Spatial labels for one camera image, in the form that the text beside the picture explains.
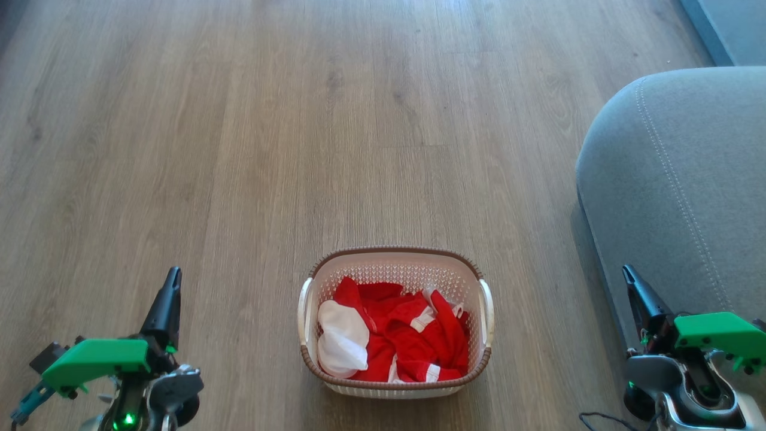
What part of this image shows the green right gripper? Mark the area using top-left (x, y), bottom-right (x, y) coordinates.
top-left (622, 265), bottom-right (766, 375)

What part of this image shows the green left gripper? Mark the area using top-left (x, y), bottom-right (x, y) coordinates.
top-left (41, 266), bottom-right (183, 400)

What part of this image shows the red garment with white panel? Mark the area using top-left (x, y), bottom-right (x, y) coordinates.
top-left (317, 276), bottom-right (408, 381)

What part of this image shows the red garment with white stripes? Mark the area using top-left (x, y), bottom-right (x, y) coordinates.
top-left (362, 286), bottom-right (471, 384)

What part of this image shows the grey fabric sofa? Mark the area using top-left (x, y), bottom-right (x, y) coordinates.
top-left (575, 66), bottom-right (766, 423)

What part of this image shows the cream laundry basket brown rim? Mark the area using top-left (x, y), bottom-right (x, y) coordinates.
top-left (297, 246), bottom-right (496, 400)

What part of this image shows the grey blue furniture panel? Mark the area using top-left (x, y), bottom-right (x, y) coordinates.
top-left (679, 0), bottom-right (766, 67)

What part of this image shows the thin black cable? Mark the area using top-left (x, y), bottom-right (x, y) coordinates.
top-left (578, 411), bottom-right (662, 431)

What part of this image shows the left cable with teal plug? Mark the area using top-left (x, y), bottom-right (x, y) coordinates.
top-left (9, 381), bottom-right (56, 431)

